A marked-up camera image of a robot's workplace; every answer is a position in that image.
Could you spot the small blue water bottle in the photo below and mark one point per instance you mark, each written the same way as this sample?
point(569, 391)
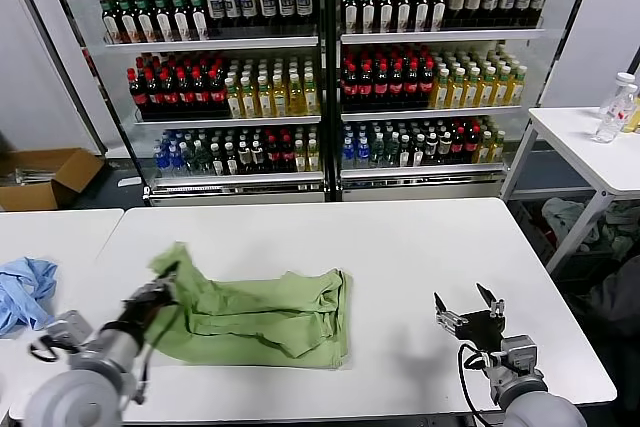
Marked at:
point(350, 155)
point(161, 160)
point(364, 155)
point(176, 160)

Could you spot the open cardboard box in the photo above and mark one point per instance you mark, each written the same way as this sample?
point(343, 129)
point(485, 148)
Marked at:
point(75, 167)

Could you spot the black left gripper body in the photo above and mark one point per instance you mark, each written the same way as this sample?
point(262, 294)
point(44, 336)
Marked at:
point(147, 304)

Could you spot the black laundry crate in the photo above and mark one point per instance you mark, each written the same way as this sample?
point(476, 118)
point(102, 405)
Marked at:
point(536, 232)

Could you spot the small clear green bottle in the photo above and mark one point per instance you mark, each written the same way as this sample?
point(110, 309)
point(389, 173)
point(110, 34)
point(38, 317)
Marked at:
point(392, 153)
point(190, 161)
point(204, 162)
point(379, 154)

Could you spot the green cap yellow tea bottle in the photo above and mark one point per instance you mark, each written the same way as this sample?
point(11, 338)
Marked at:
point(487, 92)
point(502, 91)
point(457, 93)
point(472, 92)
point(517, 90)
point(442, 93)

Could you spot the clear bottle red label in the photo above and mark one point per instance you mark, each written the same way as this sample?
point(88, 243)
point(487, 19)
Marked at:
point(626, 78)

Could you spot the small red cap cola bottle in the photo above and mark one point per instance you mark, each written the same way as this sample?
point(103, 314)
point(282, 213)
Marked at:
point(472, 147)
point(288, 157)
point(459, 148)
point(274, 158)

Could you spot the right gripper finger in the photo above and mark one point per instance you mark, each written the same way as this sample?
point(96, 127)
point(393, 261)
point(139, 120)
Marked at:
point(441, 309)
point(487, 296)

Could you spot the left beverage display cabinet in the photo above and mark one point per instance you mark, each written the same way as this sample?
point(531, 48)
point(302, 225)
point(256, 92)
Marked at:
point(236, 192)

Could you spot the white cap yellow tea bottle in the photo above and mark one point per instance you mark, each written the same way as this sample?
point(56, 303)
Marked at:
point(250, 101)
point(312, 98)
point(266, 101)
point(281, 100)
point(235, 102)
point(297, 99)

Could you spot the small white cap dark bottle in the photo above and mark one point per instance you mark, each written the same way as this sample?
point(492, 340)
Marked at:
point(432, 151)
point(445, 150)
point(231, 162)
point(406, 153)
point(259, 160)
point(419, 152)
point(218, 163)
point(245, 161)

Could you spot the blue label dark drink bottle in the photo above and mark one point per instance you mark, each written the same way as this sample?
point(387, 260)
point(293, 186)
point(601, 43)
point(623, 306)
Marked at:
point(525, 0)
point(268, 6)
point(233, 7)
point(216, 8)
point(304, 4)
point(287, 5)
point(508, 1)
point(491, 1)
point(541, 0)
point(250, 7)

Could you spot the right beverage display cabinet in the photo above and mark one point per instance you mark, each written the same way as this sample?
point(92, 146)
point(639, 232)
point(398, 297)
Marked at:
point(426, 186)

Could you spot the beverage display cabinet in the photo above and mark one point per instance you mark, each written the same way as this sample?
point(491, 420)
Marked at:
point(426, 186)
point(236, 192)

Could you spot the bundle of metal rods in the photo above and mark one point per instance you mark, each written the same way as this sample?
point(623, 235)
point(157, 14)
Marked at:
point(30, 176)

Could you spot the beige label dark drink bottle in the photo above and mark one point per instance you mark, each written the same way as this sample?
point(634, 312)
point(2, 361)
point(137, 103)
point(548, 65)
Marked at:
point(457, 2)
point(474, 1)

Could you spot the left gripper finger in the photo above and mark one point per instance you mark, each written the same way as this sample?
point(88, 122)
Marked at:
point(169, 269)

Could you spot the white side table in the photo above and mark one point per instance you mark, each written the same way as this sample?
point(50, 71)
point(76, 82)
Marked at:
point(570, 147)

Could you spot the yellow drink bottle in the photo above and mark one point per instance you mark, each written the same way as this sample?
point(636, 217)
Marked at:
point(635, 119)

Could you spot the person dark sleeve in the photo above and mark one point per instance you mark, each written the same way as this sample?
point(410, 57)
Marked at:
point(620, 297)

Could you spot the crumpled grey green cloth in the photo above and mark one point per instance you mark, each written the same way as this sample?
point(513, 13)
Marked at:
point(620, 227)

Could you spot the green cap dark tea bottle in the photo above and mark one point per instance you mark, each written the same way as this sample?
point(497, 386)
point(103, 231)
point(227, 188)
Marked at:
point(128, 21)
point(112, 22)
point(387, 11)
point(369, 12)
point(351, 12)
point(422, 10)
point(199, 19)
point(181, 20)
point(405, 11)
point(439, 10)
point(163, 20)
point(145, 21)

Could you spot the white cabinet shelf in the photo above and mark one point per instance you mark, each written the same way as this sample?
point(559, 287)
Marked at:
point(236, 179)
point(431, 115)
point(426, 172)
point(226, 122)
point(441, 37)
point(211, 44)

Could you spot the clear plastic water bottle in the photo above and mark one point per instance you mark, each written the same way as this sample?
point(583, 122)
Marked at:
point(609, 127)

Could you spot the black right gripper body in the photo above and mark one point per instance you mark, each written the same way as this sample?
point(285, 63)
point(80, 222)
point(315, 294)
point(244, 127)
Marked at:
point(480, 332)

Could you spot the light green t-shirt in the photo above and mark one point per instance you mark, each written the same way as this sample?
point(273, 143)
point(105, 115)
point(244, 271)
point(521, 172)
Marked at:
point(260, 307)

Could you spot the crumpled light blue cloth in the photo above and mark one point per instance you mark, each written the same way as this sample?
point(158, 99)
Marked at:
point(30, 287)

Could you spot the small yellow tea bottle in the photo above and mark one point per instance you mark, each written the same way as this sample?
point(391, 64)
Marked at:
point(314, 157)
point(301, 158)
point(499, 149)
point(485, 150)

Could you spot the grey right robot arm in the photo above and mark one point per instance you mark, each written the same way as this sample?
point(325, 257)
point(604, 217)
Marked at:
point(540, 407)

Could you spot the crumpled pale grey cloth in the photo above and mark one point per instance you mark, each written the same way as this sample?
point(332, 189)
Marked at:
point(566, 217)

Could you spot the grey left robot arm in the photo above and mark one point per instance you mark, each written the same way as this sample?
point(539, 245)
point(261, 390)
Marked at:
point(75, 397)

